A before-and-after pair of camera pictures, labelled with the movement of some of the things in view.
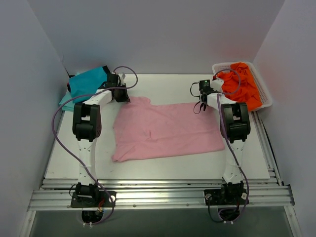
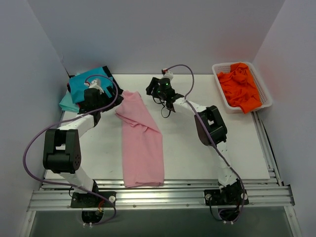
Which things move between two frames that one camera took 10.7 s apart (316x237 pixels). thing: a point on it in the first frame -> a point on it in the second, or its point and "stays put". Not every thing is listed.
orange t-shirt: (239, 85) stays put
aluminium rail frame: (265, 194) stays put
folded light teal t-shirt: (69, 106) stays put
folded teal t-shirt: (87, 83) stays put
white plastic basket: (221, 67) stays put
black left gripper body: (121, 96) -> (108, 94)
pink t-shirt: (143, 129) -> (143, 150)
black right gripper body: (202, 98) -> (153, 86)
